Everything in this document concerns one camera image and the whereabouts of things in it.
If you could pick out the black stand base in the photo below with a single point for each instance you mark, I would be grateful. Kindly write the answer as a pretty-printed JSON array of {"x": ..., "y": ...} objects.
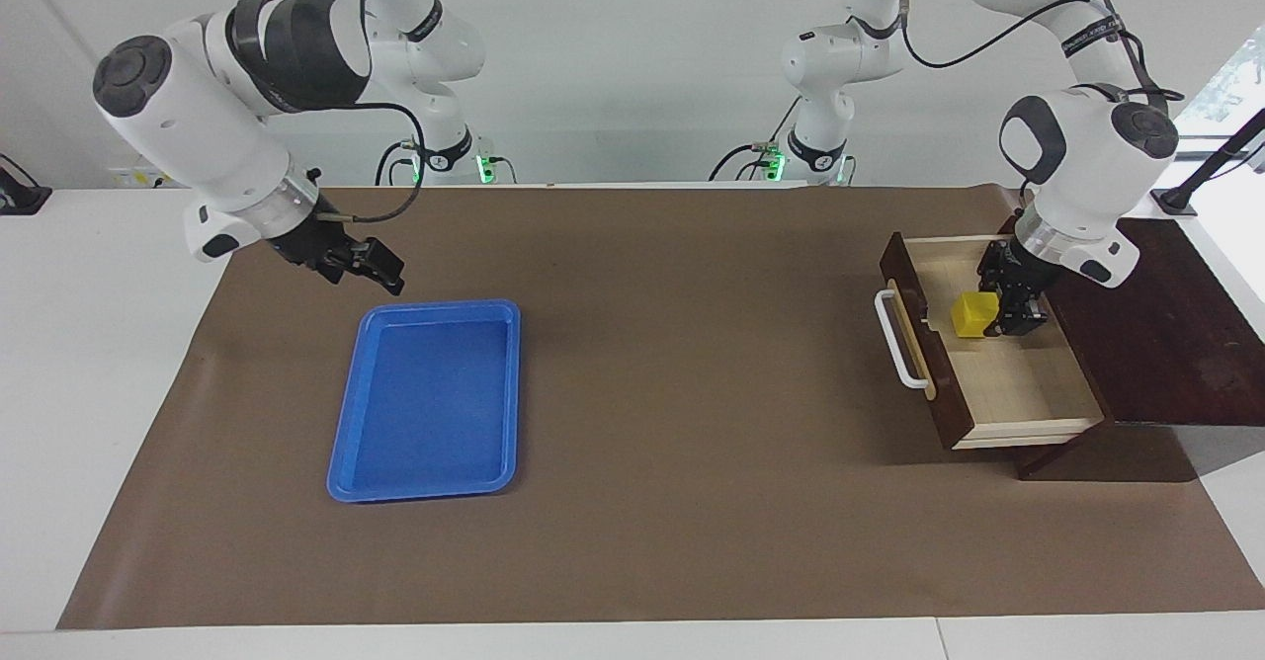
[{"x": 20, "y": 196}]

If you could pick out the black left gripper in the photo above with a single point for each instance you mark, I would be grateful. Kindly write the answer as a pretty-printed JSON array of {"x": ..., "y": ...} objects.
[{"x": 1023, "y": 267}]

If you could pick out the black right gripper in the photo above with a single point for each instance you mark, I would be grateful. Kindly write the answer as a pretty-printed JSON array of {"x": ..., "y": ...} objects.
[{"x": 314, "y": 245}]

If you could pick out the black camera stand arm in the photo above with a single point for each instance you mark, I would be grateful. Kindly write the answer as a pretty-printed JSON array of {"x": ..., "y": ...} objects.
[{"x": 1211, "y": 161}]

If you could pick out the dark wooden drawer cabinet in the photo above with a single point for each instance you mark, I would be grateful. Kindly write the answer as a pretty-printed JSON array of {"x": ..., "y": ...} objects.
[{"x": 1156, "y": 344}]

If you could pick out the blue plastic tray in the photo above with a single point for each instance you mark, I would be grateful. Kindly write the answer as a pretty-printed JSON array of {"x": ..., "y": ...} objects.
[{"x": 435, "y": 403}]

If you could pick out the brown paper table mat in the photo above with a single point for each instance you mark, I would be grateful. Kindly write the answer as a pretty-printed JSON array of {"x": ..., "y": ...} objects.
[{"x": 692, "y": 443}]

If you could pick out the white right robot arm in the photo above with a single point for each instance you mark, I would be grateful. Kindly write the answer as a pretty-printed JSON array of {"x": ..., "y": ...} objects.
[{"x": 198, "y": 117}]

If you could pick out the wooden drawer with dark front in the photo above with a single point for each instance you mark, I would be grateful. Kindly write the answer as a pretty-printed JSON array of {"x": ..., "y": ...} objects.
[{"x": 1018, "y": 393}]

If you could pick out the yellow cube block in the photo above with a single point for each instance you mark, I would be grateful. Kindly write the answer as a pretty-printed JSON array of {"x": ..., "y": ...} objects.
[{"x": 971, "y": 316}]

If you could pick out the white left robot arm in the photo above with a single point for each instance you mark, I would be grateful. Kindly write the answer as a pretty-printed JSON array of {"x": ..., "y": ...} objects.
[{"x": 1087, "y": 166}]

